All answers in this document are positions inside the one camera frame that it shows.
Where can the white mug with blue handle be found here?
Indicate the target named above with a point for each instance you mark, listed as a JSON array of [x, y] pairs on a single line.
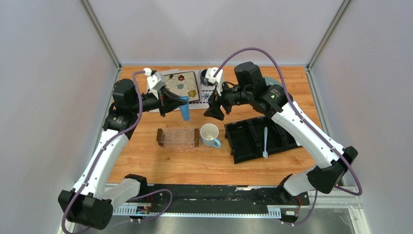
[[209, 135]]

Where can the black compartment organizer box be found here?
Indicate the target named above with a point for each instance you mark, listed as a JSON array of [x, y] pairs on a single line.
[[245, 139]]

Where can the glass holder with wooden ends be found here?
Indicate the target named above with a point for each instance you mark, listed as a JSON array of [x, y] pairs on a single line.
[[178, 137]]

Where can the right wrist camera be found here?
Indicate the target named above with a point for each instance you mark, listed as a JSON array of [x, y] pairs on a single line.
[[215, 76]]

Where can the white patterned placemat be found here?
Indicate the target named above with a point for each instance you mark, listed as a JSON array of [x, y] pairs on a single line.
[[205, 92]]

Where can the round grey-blue plate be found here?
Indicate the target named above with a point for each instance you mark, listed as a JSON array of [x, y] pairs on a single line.
[[273, 83]]

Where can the blue toothpaste tube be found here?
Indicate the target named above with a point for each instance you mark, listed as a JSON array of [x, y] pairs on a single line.
[[184, 108]]

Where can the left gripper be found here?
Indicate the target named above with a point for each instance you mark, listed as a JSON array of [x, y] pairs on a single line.
[[168, 101]]

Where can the light blue toothbrush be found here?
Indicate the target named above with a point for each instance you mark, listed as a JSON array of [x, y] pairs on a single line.
[[265, 138]]

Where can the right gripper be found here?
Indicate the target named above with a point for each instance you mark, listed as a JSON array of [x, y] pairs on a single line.
[[214, 110]]

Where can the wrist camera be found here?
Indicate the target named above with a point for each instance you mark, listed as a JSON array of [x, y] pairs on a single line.
[[215, 76], [155, 81]]

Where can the square floral ceramic plate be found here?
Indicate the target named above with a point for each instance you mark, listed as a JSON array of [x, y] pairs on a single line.
[[183, 84]]

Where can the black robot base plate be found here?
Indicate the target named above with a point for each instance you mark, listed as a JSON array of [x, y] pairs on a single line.
[[181, 199]]

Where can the aluminium frame rail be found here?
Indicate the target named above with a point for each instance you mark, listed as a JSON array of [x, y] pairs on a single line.
[[335, 199]]

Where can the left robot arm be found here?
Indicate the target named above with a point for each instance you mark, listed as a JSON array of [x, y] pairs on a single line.
[[103, 155]]

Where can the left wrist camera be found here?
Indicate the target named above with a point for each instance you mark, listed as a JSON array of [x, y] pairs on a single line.
[[155, 81]]

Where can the dark blue ceramic cup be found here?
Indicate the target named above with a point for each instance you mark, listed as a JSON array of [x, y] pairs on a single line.
[[203, 78]]

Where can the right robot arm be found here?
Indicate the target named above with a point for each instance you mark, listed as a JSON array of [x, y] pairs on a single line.
[[268, 97]]

